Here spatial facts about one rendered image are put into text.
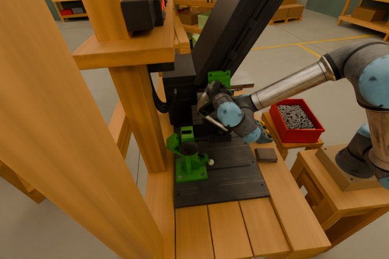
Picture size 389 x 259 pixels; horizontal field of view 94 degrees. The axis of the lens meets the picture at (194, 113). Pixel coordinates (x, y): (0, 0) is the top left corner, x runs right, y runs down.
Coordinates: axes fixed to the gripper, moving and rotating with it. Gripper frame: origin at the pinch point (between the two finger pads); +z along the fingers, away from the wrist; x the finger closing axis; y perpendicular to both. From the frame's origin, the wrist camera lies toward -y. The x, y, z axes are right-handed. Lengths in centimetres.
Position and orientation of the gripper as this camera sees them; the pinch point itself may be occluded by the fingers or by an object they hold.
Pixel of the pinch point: (210, 90)
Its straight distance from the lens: 92.4
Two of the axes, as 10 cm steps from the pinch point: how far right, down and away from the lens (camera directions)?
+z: -0.7, -4.1, 9.1
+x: -7.6, -5.7, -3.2
